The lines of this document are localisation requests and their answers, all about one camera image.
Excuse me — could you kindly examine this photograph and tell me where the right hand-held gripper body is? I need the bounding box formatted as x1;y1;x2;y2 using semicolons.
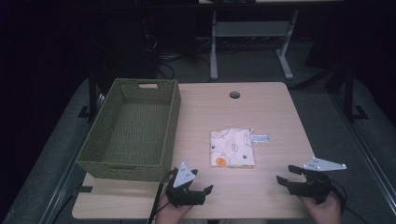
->
289;156;347;205

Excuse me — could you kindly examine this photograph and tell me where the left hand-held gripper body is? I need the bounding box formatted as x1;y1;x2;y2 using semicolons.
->
164;161;208;208

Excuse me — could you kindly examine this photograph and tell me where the cream patterned cloth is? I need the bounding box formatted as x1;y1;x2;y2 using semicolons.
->
209;127;271;169

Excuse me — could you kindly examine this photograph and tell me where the green woven basket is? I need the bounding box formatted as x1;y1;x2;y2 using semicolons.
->
76;77;182;183

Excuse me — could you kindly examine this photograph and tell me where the person's right hand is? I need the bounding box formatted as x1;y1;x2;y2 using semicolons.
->
299;191;343;224

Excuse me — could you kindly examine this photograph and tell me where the person's left hand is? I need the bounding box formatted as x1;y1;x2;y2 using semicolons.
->
154;196;194;224

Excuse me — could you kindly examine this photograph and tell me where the black metal stand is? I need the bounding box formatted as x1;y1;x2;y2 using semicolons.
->
78;66;101;121
340;63;369;123

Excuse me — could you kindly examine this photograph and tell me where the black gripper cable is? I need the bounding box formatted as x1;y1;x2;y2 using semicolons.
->
147;172;176;224
330;178;370;224

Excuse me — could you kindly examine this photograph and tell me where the metal floor rail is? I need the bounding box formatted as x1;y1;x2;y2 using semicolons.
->
328;91;396;216
38;92;106;224

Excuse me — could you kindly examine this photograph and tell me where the bundle of floor cables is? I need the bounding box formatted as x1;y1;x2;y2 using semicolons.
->
143;31;213;80

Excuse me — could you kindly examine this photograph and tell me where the grey metal desk frame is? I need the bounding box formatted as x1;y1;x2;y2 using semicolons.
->
208;8;301;81

